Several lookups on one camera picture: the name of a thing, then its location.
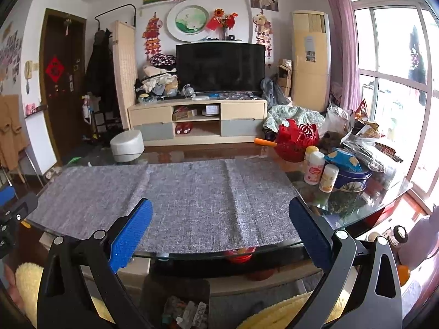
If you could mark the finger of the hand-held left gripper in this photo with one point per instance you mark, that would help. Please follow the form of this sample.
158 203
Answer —
7 195

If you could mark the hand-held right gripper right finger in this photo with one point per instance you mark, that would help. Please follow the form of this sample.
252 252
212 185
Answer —
307 233

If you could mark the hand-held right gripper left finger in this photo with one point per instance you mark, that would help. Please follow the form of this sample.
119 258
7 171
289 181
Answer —
132 236

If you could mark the black square waste bin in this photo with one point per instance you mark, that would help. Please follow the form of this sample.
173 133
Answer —
154 301

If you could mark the person's left hand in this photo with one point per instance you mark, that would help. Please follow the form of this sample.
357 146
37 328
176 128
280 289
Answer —
13 288

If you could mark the glass coffee table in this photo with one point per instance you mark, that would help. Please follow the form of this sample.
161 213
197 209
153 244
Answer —
343 205

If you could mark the small white bottle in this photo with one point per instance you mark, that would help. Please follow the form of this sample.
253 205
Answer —
328 180

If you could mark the white board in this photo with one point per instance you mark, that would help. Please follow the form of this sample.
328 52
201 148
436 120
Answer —
39 144

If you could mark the beige coat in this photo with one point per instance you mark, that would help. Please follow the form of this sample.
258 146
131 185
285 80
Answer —
10 133

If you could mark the basketball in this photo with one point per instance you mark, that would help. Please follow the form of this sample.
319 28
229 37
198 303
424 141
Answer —
260 275

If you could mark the white bottle red label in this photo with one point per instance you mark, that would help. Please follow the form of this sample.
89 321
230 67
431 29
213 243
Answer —
313 168

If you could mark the blue cookie tin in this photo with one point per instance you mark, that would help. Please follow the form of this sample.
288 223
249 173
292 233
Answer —
353 180

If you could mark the red round tin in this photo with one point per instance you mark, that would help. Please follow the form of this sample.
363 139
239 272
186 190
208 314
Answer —
240 255

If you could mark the grey woven table mat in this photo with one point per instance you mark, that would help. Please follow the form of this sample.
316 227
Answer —
192 198

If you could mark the blue snack bag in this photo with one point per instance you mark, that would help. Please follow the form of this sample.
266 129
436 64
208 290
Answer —
343 159

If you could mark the white round stool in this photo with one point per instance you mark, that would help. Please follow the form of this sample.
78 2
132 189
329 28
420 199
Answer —
127 145

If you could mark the dark lidded jar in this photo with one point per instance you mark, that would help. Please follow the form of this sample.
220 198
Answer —
398 237

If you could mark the red plastic basket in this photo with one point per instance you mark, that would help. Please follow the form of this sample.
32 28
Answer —
295 140

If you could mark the brown wooden door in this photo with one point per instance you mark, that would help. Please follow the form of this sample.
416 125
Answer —
60 116

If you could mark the orange stick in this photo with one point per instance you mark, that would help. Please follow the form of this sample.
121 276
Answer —
264 141

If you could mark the orange fruit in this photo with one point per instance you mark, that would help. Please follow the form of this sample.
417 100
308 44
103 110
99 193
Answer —
404 275

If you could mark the pile of plastic bags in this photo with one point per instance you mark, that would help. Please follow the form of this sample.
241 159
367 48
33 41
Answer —
363 137

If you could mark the lilac plush toy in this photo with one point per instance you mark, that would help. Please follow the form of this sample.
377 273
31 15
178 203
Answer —
422 240

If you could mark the floral blanket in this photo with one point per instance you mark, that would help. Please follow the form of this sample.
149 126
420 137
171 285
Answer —
291 116

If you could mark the beige television stand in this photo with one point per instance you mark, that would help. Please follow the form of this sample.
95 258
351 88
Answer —
151 113

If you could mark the red paper door decoration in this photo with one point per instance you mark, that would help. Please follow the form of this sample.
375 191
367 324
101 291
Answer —
55 70

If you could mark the dark hanging coats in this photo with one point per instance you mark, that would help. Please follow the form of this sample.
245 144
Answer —
99 72

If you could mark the beige standing air conditioner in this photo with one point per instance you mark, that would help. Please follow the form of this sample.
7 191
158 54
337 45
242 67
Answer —
310 75

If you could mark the stack of cardboard boxes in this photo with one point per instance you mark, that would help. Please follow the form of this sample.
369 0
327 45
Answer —
284 75

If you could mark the pile of clothes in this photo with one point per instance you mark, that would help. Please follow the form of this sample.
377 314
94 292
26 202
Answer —
157 78

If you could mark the beige folding screen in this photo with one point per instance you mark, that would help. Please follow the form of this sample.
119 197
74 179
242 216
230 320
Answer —
125 75

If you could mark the window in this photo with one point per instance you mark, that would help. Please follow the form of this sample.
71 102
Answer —
391 75

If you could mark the black television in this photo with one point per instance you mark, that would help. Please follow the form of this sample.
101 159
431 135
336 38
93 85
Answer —
219 67

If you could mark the pink curtain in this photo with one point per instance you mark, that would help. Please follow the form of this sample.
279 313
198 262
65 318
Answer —
341 41

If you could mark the red hanging ornament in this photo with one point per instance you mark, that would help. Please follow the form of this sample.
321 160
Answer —
153 36

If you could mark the figure hanging ornament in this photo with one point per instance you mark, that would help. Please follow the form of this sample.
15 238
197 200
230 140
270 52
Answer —
262 31

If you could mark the vase with flags and flowers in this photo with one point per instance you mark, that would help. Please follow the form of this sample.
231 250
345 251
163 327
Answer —
223 22

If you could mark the wall intercom phone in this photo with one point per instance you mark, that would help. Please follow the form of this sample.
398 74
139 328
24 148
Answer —
28 71

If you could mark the wall photo collage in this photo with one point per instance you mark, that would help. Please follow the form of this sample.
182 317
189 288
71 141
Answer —
10 54

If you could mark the round white wall art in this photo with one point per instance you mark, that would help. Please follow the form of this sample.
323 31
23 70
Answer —
190 20

